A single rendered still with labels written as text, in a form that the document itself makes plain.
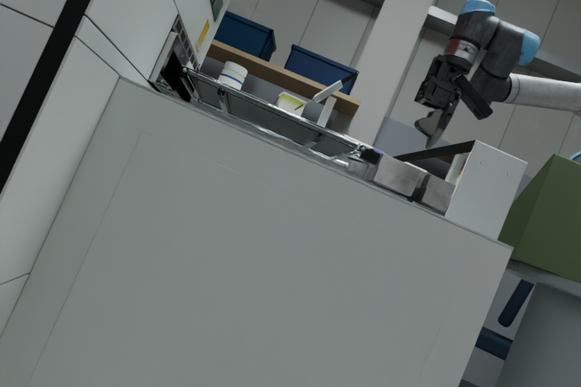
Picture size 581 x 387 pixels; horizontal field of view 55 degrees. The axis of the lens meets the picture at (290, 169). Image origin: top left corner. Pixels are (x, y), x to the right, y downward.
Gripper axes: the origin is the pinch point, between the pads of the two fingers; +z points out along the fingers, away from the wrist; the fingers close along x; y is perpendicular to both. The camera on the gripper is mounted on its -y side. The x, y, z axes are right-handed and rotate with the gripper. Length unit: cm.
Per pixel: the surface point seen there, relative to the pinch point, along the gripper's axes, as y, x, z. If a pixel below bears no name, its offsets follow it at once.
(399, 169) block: 10.3, 21.5, 11.5
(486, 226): -1.7, 39.8, 16.8
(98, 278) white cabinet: 49, 46, 46
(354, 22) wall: 11, -267, -115
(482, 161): 3.1, 40.0, 7.5
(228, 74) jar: 53, -34, -2
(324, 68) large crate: 20, -203, -58
